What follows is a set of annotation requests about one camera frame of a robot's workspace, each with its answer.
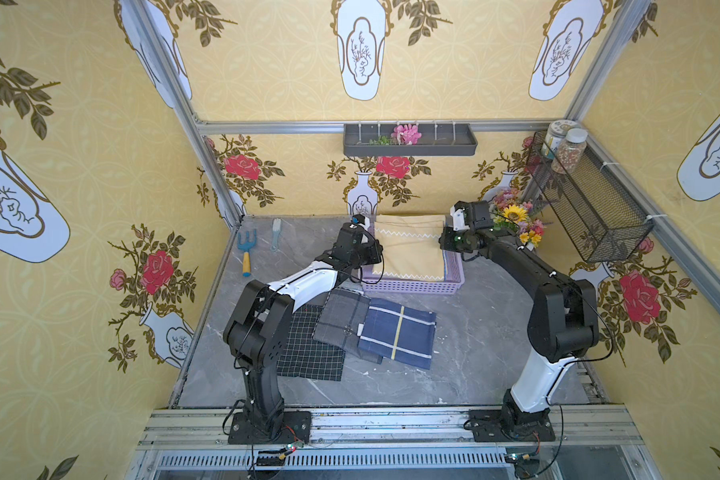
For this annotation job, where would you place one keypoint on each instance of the navy striped pillowcase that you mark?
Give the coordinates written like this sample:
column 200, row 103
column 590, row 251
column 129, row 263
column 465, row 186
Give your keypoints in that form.
column 399, row 333

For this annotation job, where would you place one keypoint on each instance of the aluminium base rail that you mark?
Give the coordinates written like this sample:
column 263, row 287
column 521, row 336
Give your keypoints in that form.
column 596, row 442

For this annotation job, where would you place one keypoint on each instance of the black grid folded pillowcase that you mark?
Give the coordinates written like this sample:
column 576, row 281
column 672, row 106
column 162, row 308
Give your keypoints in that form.
column 305, row 357

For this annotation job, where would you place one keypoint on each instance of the right circuit board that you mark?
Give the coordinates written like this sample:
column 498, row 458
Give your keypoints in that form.
column 525, row 460

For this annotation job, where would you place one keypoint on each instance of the black wire mesh shelf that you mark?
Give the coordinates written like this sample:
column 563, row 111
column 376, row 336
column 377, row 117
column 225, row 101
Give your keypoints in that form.
column 602, row 218

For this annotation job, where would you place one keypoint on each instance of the purple plastic basket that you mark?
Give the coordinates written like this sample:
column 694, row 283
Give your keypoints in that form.
column 454, row 279

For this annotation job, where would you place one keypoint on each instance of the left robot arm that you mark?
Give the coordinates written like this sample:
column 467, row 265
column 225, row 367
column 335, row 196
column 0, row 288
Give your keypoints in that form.
column 258, row 327

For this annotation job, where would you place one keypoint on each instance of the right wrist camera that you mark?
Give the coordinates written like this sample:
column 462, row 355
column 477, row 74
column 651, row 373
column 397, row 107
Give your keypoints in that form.
column 458, row 219

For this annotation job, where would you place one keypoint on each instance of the light blue small brush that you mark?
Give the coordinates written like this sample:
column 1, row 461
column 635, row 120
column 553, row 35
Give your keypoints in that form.
column 276, row 232

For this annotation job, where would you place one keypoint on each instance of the flower pot white fence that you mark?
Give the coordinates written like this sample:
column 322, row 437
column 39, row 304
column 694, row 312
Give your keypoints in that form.
column 509, row 212

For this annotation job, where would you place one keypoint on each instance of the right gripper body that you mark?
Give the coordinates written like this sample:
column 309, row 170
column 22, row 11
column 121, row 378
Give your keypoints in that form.
column 451, row 240

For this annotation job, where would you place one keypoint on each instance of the left circuit board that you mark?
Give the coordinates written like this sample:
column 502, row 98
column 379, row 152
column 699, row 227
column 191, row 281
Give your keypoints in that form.
column 276, row 457

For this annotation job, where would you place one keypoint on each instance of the dark grey wall shelf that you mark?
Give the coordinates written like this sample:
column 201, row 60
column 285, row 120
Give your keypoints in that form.
column 447, row 139

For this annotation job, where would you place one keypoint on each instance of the jar with patterned lid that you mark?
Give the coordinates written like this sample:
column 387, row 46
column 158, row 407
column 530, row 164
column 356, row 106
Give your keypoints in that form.
column 556, row 133

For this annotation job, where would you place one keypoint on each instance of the circuit board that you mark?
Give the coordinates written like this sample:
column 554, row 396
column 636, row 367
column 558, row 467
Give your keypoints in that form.
column 525, row 460
column 276, row 457

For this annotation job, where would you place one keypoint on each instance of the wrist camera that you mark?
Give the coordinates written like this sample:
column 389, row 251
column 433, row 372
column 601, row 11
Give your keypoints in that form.
column 458, row 219
column 360, row 220

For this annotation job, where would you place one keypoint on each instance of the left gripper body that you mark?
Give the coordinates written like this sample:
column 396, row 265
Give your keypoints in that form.
column 366, row 253

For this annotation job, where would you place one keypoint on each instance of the yellow pillowcase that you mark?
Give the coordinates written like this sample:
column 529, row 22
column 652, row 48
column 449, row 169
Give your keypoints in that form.
column 411, row 247

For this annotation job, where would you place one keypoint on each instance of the pink artificial flower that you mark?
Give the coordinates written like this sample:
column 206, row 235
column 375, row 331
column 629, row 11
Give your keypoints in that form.
column 406, row 134

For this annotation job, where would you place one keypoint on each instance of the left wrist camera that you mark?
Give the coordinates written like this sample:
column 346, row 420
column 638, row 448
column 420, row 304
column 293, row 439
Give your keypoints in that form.
column 360, row 220

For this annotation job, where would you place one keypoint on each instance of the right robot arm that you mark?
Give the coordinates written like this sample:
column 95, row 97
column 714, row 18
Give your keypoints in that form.
column 562, row 327

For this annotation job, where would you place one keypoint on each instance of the jar with white lid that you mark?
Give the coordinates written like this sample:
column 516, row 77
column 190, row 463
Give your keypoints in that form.
column 570, row 151

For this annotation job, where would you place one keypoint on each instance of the grey checked pillowcase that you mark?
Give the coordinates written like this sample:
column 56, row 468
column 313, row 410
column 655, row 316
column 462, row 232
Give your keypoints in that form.
column 339, row 322

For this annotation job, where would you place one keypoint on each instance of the blue garden fork toy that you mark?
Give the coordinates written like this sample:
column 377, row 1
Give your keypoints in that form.
column 246, row 241

